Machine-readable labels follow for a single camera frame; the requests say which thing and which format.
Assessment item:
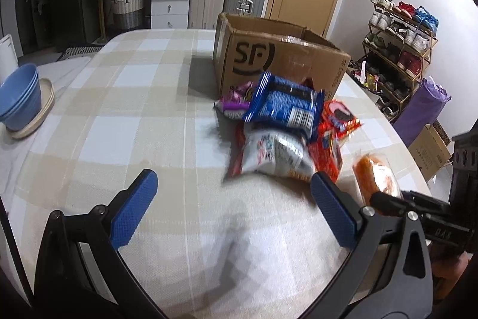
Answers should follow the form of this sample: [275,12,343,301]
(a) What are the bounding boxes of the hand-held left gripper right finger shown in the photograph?
[310,171,436,319]

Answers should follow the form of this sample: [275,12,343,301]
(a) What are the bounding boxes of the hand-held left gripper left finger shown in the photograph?
[33,169,169,319]

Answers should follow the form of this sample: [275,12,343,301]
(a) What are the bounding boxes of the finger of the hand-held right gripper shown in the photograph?
[402,190,452,217]
[370,191,431,220]

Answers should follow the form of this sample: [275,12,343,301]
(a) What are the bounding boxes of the orange snack packet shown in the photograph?
[353,152,404,207]

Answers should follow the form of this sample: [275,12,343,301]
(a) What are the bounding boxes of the purple snack packet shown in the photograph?
[215,81,259,120]

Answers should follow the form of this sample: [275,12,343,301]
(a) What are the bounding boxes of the brown cardboard box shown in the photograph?
[213,13,352,106]

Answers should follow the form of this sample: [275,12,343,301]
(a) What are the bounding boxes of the person's right hand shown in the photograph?
[429,246,473,301]

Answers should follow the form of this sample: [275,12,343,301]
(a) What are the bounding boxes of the printed cardboard carton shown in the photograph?
[408,121,454,182]

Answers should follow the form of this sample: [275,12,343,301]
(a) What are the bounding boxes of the purple bag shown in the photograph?
[392,77,452,148]

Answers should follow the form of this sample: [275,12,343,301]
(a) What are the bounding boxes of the white silver snack packet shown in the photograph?
[224,128,318,182]

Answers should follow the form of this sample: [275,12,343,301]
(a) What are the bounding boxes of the small red snack packet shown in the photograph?
[319,100,364,148]

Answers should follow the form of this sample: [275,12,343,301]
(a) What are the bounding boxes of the checked beige tablecloth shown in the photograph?
[0,28,434,319]

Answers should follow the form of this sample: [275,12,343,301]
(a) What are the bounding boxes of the blue snack packet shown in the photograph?
[243,71,325,140]

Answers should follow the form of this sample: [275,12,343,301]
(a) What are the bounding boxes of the gold metal shoe rack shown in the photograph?
[360,0,440,118]

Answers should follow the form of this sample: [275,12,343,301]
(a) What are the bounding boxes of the colourful plastic bag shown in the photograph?
[353,60,382,92]

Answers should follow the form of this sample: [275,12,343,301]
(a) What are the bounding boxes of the beige plate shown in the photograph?
[5,78,56,139]

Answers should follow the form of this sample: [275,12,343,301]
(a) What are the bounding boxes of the blue plastic bowl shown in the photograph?
[0,63,40,118]
[0,80,43,133]

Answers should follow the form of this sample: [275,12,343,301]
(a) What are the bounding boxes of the rows of assorted shoes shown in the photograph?
[364,0,439,118]

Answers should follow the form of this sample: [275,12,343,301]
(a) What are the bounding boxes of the black white patterned rug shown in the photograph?
[56,42,110,62]

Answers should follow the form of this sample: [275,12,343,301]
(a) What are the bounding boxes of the white plastic bin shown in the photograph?
[0,35,19,85]

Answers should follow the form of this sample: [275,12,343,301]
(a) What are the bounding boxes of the woven laundry basket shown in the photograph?
[111,0,145,30]

